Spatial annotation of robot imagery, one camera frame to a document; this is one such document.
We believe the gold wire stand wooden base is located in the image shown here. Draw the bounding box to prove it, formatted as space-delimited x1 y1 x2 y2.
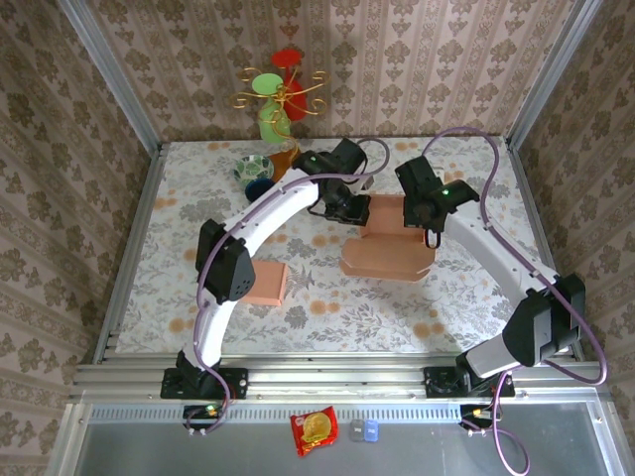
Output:
228 66 331 183

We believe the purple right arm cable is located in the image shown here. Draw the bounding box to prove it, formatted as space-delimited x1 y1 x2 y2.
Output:
425 127 609 476

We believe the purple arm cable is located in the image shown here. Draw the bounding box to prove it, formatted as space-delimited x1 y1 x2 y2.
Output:
425 127 609 476
186 137 391 437

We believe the dark blue enamel mug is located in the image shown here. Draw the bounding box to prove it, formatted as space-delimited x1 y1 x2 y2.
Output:
244 178 277 202

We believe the red snack packet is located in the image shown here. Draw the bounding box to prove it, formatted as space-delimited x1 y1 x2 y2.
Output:
290 405 339 458

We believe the green leaf print bowl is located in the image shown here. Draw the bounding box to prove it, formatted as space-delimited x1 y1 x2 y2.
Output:
232 154 275 185

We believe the green plastic cup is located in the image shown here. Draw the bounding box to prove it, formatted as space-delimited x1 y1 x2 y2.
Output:
251 72 293 145

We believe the aluminium frame post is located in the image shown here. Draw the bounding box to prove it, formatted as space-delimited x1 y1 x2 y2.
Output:
55 0 164 153
505 0 604 153

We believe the aluminium table side rail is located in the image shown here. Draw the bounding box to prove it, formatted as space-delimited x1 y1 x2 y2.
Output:
91 143 166 366
505 138 587 362

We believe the small black controller board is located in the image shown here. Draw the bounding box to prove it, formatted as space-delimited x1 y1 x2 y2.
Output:
458 404 497 430
182 404 224 431

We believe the brown cardboard mailer box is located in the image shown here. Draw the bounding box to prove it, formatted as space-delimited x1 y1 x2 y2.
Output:
242 260 290 307
339 194 439 285

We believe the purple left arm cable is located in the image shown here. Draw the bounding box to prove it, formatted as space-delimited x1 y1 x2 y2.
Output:
186 137 391 437

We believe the slotted grey cable duct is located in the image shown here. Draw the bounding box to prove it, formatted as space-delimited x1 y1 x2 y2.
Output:
83 404 465 423

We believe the floral print table cover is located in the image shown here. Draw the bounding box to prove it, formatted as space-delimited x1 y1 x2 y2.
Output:
116 137 572 354

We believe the grey metal shelf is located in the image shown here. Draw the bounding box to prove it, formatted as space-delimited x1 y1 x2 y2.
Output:
47 401 635 476

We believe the red plastic cup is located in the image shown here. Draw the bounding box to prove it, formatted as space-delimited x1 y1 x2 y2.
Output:
271 48 308 123

